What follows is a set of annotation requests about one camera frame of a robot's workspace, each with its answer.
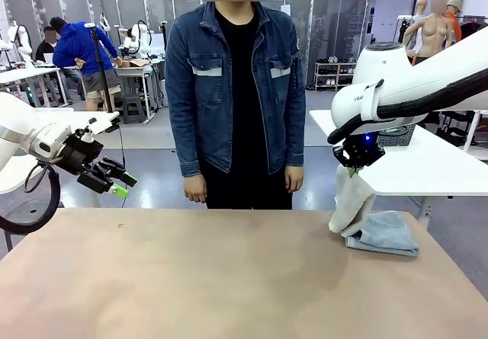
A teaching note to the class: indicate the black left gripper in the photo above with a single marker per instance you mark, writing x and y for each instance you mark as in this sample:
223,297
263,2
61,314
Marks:
80,156

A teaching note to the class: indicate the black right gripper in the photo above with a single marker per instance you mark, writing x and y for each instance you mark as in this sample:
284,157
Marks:
360,144

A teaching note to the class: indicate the grey perforated plastic basket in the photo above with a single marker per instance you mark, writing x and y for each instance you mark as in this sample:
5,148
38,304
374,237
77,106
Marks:
396,139

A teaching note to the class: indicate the white terry towel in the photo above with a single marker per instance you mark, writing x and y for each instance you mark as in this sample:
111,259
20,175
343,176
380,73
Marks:
350,205

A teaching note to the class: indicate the light blue terry towel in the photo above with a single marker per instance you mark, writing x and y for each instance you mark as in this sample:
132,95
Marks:
389,234

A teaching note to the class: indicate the small white robot arm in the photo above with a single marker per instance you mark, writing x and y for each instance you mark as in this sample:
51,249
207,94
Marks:
139,38
23,38

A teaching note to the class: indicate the person's left denim forearm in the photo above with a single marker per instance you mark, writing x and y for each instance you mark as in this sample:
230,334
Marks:
294,144

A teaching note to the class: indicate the person's right denim forearm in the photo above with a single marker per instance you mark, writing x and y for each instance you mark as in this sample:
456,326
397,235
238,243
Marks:
187,148

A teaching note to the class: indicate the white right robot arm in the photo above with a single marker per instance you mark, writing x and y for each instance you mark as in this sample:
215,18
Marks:
419,72

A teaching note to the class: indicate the person's left hand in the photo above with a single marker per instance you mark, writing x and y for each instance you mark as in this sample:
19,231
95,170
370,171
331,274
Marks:
294,179

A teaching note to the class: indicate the person's right hand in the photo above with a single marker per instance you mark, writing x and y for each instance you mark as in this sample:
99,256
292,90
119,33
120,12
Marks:
195,188

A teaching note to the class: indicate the large white table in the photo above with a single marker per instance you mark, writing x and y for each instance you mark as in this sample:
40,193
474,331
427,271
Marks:
419,167
15,181

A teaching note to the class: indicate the grey plastic step stool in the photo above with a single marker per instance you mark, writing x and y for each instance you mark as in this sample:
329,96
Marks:
134,108

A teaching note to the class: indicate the black round stool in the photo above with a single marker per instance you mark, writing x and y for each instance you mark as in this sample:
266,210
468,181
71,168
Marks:
32,209

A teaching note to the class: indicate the wooden shoe rack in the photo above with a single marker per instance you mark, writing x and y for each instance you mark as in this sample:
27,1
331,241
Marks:
335,74

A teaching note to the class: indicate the white computer case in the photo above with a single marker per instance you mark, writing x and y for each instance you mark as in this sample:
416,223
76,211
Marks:
164,93

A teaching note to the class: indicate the black tripod pole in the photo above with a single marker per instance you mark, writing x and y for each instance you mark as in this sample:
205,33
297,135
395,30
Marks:
103,72

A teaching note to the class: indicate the flat cardboard box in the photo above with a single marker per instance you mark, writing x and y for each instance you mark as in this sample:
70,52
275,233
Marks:
135,63

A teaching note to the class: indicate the white metal rack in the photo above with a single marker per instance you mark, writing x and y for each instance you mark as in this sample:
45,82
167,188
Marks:
472,129

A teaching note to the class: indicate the person in denim jacket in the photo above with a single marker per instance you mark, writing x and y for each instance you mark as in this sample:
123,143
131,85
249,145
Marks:
236,106

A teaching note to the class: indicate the silver laptop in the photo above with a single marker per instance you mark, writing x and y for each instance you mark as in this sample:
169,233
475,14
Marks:
49,58

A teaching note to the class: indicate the person in blue hoodie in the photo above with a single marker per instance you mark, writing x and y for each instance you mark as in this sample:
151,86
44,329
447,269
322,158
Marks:
82,45

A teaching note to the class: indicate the long white work table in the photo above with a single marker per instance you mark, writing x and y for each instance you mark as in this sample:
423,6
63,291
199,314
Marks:
23,73

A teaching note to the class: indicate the beige mannequin with black trousers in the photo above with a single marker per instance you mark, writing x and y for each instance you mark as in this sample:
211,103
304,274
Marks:
432,34

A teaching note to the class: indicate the seated person in black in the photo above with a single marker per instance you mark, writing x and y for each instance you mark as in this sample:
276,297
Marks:
45,45

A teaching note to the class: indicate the mannequin in orange clothes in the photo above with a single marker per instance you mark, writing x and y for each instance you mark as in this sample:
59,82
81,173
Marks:
454,26

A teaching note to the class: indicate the white mannequin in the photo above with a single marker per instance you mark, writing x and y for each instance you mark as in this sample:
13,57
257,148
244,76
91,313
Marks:
421,5

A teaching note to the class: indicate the rack of dark clothes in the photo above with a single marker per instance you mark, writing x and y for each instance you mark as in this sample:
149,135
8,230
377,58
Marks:
470,26

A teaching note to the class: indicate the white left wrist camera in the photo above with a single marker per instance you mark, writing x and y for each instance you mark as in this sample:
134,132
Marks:
103,122

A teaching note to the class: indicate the white metal frame table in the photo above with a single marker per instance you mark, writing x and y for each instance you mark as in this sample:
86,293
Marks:
148,72

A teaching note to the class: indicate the black camera stand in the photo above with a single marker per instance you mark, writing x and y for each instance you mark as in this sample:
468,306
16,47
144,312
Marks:
164,38

